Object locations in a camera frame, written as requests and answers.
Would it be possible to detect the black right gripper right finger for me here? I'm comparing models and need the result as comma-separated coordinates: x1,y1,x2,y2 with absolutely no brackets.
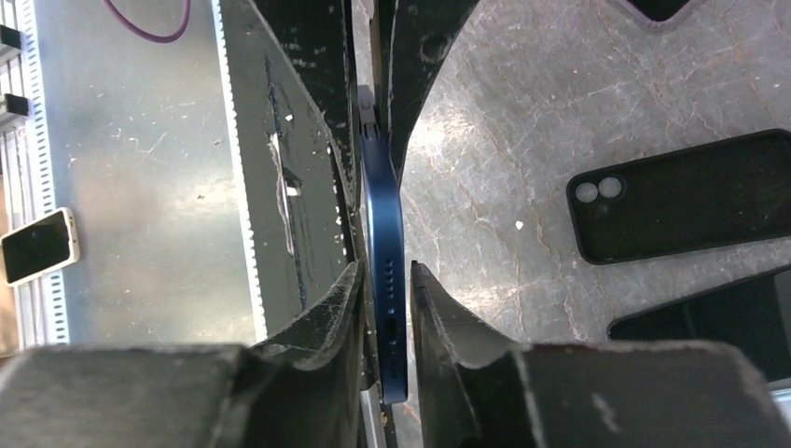
410,262,790,447

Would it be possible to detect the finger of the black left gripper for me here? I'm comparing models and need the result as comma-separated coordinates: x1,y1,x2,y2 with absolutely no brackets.
378,0,479,180
250,0,363,212

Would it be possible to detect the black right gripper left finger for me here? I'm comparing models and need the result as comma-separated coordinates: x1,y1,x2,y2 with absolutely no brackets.
1,262,365,447

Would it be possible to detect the black smartphone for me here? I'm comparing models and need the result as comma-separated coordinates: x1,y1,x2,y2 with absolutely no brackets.
607,266,790,383

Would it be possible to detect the blue smartphone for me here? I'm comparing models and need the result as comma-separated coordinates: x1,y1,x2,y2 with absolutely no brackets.
357,85,408,404

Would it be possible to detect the black phone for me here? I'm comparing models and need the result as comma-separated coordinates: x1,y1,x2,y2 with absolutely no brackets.
566,129,790,265

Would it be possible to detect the white framed phone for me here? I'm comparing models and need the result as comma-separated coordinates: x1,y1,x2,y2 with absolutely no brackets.
1,207,80,287

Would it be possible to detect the white cable duct rail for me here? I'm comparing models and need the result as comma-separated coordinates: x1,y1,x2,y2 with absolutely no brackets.
210,0,268,343

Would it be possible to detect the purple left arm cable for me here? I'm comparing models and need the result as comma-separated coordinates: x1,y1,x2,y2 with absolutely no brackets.
102,0,193,45

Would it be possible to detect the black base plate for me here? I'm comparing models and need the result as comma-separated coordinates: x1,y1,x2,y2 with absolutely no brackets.
221,1,354,338

